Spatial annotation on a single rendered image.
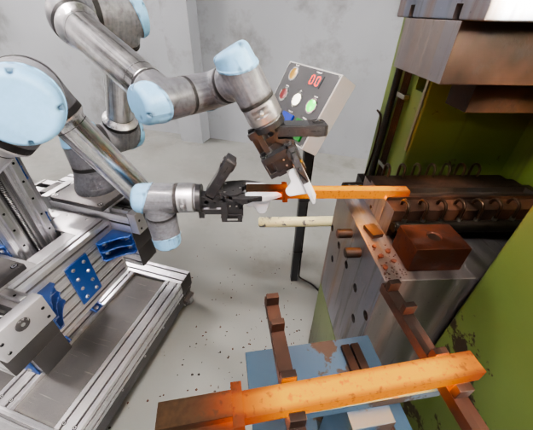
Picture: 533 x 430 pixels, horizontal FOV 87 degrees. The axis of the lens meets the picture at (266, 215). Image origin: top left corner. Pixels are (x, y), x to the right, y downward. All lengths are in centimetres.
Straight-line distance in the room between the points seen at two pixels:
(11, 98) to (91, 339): 113
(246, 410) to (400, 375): 19
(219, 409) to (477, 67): 66
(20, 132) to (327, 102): 85
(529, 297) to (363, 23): 283
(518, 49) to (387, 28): 257
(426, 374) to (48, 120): 67
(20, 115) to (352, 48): 293
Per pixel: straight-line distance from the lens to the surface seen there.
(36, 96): 59
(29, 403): 149
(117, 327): 151
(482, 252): 85
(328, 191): 72
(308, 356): 72
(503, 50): 68
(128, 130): 114
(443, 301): 79
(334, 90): 108
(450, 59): 63
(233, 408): 38
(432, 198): 83
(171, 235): 78
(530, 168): 114
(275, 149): 64
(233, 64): 57
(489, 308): 75
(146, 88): 57
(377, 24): 322
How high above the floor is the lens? 137
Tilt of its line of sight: 36 degrees down
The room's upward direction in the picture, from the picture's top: 1 degrees clockwise
